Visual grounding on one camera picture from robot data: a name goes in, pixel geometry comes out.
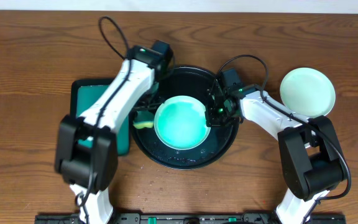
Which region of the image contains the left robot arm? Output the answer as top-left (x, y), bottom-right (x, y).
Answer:
top-left (55, 40), bottom-right (173, 223)

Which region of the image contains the green scrub sponge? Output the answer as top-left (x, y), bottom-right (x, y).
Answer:
top-left (133, 111), bottom-right (155, 129)

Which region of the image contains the mint plate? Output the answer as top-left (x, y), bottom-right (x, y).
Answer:
top-left (280, 67), bottom-right (336, 118)
top-left (154, 95), bottom-right (211, 151)

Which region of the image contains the black rectangular water tray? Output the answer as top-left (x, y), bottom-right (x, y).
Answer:
top-left (70, 78), bottom-right (130, 156)

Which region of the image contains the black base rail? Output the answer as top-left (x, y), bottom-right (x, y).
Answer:
top-left (34, 212), bottom-right (347, 224)

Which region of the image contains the round black serving tray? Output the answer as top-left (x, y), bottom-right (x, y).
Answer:
top-left (131, 66), bottom-right (239, 170)

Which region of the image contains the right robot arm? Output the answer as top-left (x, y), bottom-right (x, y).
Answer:
top-left (206, 68), bottom-right (351, 223)

